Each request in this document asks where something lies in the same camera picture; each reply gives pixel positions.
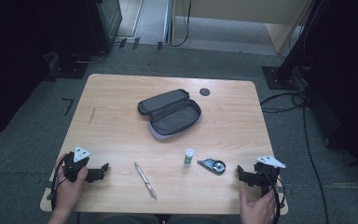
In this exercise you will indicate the dark equipment cabinet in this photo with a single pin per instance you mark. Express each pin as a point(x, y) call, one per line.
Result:
point(108, 21)

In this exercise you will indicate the person's right hand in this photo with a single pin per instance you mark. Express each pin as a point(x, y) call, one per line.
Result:
point(258, 211)

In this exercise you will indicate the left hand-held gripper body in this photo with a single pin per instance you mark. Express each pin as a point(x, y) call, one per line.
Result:
point(74, 165)

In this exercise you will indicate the person's left hand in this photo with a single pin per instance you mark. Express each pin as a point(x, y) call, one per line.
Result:
point(66, 194)

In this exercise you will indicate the black metal stand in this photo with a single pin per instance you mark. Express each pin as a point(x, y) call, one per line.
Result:
point(281, 77)
point(70, 67)

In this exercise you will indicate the dark round table grommet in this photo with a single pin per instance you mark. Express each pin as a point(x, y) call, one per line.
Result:
point(204, 91)

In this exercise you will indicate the blue grey correction tape dispenser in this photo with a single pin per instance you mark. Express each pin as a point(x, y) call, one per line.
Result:
point(213, 165)

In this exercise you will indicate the silver pen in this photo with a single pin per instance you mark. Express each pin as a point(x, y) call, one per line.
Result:
point(145, 180)

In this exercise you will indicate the dark grey pencil case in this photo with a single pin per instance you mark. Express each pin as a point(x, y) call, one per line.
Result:
point(174, 119)

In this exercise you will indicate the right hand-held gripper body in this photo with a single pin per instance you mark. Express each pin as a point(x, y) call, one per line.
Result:
point(265, 175)

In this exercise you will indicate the white green glue stick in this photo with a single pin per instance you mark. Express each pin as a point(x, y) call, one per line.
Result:
point(188, 157)

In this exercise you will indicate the light wooden cabinet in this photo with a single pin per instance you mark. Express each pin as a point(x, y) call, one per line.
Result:
point(230, 9)

